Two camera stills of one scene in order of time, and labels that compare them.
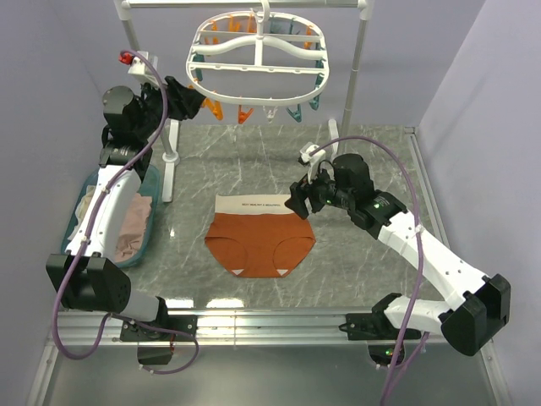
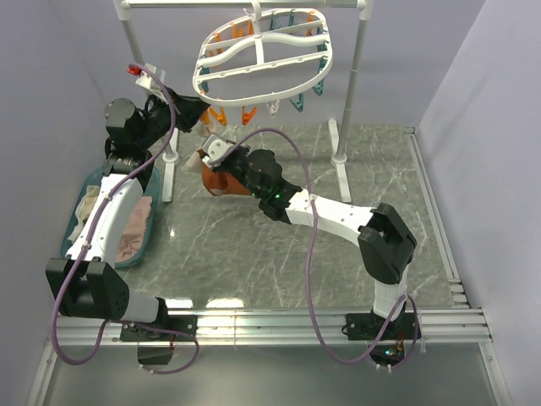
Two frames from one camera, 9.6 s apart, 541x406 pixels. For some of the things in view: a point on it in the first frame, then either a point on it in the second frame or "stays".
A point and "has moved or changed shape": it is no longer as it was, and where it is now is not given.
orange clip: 215,106 has moved or changed shape
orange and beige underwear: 258,236 -> 216,182
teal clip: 297,115 -> 298,104
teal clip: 314,102 -> 319,87
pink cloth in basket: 132,228 stays
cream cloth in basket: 83,206 stays
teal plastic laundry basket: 150,187 stays
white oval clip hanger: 258,57 has moved or changed shape
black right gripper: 303,190 -> 220,167
